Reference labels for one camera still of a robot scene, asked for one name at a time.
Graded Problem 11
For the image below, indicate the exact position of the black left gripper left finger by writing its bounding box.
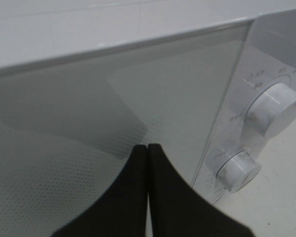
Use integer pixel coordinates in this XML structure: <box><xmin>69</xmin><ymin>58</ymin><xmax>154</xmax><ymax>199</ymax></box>
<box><xmin>53</xmin><ymin>145</ymin><xmax>148</xmax><ymax>237</ymax></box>

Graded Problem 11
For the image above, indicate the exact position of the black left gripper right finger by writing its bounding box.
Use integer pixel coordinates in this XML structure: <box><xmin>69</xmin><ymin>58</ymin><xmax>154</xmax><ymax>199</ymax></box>
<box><xmin>148</xmin><ymin>144</ymin><xmax>254</xmax><ymax>237</ymax></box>

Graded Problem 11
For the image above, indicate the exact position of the round white door button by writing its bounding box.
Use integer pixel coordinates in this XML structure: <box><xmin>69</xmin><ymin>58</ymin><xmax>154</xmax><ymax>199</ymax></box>
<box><xmin>210</xmin><ymin>188</ymin><xmax>226</xmax><ymax>204</ymax></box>

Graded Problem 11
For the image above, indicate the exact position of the white timer knob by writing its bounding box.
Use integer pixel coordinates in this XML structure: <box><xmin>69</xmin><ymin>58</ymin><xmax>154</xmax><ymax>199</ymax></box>
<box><xmin>216</xmin><ymin>151</ymin><xmax>261</xmax><ymax>194</ymax></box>

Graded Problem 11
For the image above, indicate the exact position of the white microwave door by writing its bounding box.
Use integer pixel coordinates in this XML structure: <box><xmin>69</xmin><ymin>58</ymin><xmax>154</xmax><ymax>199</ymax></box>
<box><xmin>0</xmin><ymin>22</ymin><xmax>250</xmax><ymax>237</ymax></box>

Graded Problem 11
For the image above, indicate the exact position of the white upper power knob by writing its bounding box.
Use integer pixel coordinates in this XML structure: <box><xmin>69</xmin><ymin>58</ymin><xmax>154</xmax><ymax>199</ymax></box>
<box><xmin>245</xmin><ymin>82</ymin><xmax>296</xmax><ymax>139</ymax></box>

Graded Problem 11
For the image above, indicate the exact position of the white microwave oven body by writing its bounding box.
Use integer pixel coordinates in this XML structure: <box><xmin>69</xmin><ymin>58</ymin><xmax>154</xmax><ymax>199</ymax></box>
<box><xmin>0</xmin><ymin>9</ymin><xmax>296</xmax><ymax>205</ymax></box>

